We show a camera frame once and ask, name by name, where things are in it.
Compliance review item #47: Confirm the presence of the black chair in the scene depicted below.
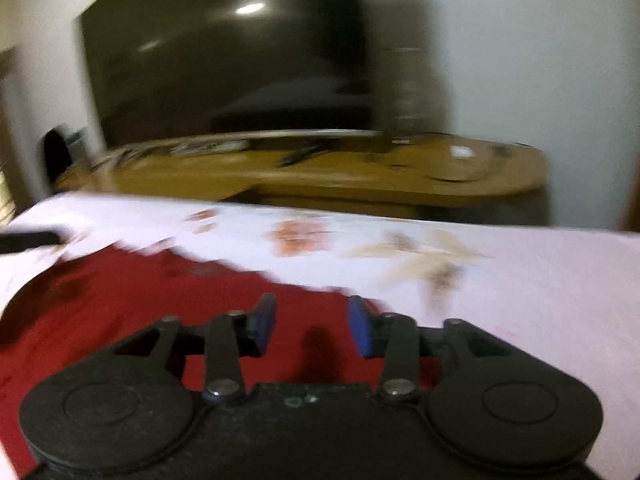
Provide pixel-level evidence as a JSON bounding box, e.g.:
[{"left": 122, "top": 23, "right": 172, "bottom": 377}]
[{"left": 42, "top": 127, "right": 77, "bottom": 187}]

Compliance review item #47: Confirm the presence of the clear glass vase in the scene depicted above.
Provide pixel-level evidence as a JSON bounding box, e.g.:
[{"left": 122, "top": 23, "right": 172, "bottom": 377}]
[{"left": 384, "top": 44, "right": 437, "bottom": 142}]

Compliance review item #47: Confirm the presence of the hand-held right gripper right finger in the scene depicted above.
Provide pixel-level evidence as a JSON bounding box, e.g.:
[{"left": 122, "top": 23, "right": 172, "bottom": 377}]
[{"left": 346, "top": 295, "right": 502, "bottom": 405}]

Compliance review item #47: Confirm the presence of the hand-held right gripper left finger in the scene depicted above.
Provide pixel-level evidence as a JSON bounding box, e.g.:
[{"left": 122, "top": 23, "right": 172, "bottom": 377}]
[{"left": 112, "top": 292, "right": 278, "bottom": 406}]

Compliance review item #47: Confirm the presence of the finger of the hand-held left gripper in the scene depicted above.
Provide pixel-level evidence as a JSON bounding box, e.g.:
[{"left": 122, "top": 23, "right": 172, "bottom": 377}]
[{"left": 0, "top": 230, "right": 64, "bottom": 256}]

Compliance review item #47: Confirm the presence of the black curved television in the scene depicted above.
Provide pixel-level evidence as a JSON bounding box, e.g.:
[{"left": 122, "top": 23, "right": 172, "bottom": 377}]
[{"left": 76, "top": 0, "right": 387, "bottom": 150}]

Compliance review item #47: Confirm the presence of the wooden television stand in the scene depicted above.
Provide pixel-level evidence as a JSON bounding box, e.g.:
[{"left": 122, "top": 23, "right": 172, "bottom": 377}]
[{"left": 54, "top": 131, "right": 549, "bottom": 227}]

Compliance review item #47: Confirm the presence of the silver set-top box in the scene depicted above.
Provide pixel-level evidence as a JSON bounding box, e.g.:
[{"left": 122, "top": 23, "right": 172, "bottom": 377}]
[{"left": 169, "top": 139, "right": 249, "bottom": 157}]

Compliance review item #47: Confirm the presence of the red embroidered sweater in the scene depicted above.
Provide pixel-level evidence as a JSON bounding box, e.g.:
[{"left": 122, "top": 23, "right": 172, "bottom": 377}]
[{"left": 0, "top": 246, "right": 438, "bottom": 479}]

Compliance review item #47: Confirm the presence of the pink floral bedsheet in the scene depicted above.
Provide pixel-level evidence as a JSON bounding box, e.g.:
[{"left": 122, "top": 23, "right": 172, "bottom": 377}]
[{"left": 0, "top": 191, "right": 640, "bottom": 480}]

